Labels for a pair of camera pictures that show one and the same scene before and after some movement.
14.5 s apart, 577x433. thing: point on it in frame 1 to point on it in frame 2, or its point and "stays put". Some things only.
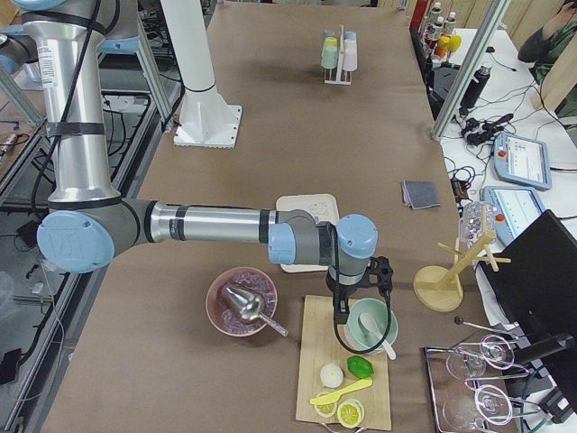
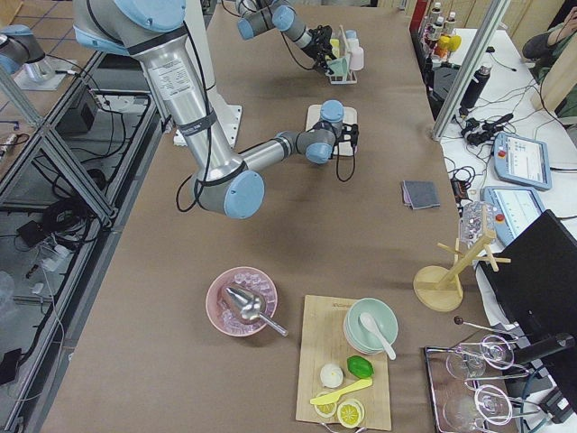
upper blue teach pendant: (522, 160) stays put
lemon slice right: (351, 413) stays put
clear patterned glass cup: (477, 221) stays put
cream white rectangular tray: (324, 207) to (345, 145)
